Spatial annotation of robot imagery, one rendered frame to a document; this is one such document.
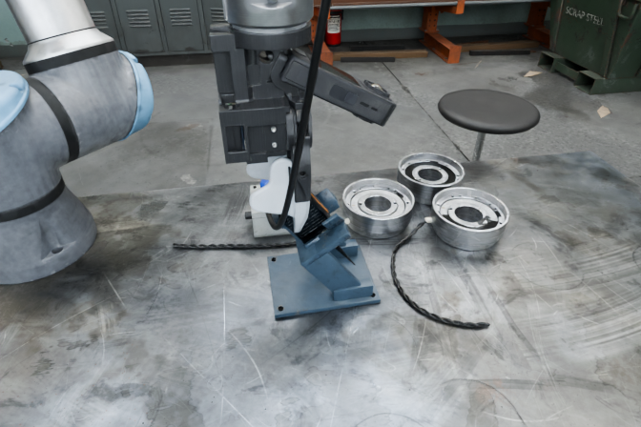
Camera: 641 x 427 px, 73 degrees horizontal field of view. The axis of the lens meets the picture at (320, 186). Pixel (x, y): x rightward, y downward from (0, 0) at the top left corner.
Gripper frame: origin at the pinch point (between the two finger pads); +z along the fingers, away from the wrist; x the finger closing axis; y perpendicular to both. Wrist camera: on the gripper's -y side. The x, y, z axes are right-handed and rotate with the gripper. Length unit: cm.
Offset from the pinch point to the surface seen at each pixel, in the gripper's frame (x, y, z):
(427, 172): -18.9, -24.3, 9.9
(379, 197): -12.6, -13.8, 9.3
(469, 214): -7.5, -26.4, 10.5
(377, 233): -5.8, -11.5, 10.2
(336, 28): -366, -86, 75
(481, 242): -0.8, -24.5, 9.8
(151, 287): -2.8, 18.8, 11.9
